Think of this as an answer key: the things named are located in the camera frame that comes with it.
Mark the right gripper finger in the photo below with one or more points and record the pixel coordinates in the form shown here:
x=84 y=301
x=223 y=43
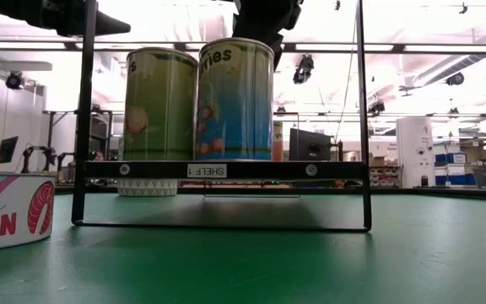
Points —
x=278 y=52

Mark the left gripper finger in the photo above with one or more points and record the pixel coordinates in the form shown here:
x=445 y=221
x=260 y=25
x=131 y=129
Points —
x=108 y=31
x=106 y=22

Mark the blue cherries can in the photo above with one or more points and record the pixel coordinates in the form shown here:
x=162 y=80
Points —
x=234 y=105

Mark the green pears can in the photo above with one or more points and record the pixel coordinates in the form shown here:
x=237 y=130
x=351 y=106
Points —
x=158 y=105

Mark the orange pineapple can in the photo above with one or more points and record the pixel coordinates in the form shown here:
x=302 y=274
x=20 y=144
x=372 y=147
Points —
x=277 y=143

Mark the black metal shelf wooden board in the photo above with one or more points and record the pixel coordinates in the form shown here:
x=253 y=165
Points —
x=268 y=169

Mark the black computer monitor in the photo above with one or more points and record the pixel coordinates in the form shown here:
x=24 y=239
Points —
x=310 y=145

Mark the person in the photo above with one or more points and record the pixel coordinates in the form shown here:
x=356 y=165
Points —
x=98 y=156

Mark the small black screen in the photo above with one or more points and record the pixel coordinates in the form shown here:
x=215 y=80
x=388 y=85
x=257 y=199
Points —
x=7 y=150

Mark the succulent in white patterned pot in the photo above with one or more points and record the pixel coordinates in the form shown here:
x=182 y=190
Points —
x=148 y=188

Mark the white round column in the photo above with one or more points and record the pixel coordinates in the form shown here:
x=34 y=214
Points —
x=414 y=152

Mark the pink salmon flat can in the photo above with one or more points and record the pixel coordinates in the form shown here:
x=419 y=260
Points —
x=11 y=211

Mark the blue storage bins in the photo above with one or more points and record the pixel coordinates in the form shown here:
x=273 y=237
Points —
x=462 y=179

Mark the black ceiling camera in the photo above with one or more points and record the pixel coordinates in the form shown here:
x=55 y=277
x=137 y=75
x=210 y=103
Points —
x=455 y=79
x=303 y=69
x=376 y=107
x=14 y=80

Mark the black metal frame rack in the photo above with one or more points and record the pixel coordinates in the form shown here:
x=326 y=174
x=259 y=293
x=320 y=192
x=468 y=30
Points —
x=63 y=112

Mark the black ceiling light rail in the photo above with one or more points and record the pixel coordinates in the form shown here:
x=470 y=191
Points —
x=398 y=48

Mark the black aluminium table frame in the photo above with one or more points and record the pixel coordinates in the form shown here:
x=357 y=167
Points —
x=437 y=193

